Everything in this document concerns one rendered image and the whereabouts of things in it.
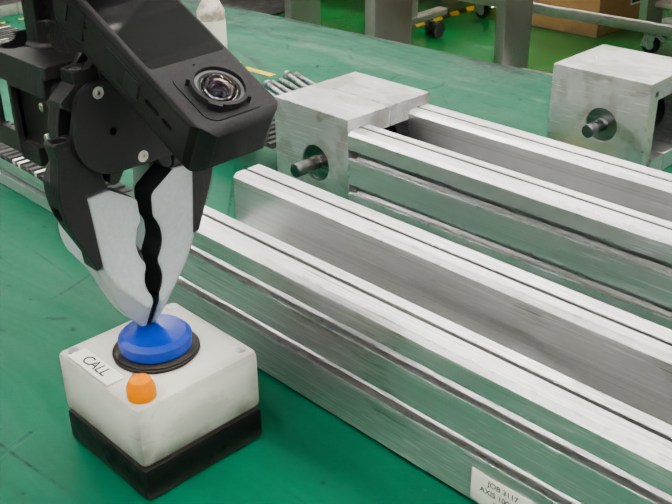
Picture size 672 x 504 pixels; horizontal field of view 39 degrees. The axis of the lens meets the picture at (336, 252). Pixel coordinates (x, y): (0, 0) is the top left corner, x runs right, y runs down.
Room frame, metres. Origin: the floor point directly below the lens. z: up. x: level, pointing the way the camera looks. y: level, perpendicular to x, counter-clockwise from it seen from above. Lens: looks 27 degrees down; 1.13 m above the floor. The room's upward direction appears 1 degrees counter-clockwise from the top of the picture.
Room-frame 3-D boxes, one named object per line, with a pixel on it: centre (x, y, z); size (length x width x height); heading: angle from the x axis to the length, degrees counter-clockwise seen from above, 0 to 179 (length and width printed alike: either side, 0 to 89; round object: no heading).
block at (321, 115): (0.77, -0.01, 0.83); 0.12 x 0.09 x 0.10; 134
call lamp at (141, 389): (0.40, 0.10, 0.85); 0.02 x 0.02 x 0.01
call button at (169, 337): (0.44, 0.10, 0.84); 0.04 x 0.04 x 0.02
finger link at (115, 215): (0.45, 0.13, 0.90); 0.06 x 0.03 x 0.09; 44
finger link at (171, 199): (0.47, 0.11, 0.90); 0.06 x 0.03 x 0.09; 44
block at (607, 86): (0.85, -0.26, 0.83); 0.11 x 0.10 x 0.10; 135
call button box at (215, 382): (0.44, 0.09, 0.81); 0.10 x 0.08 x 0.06; 134
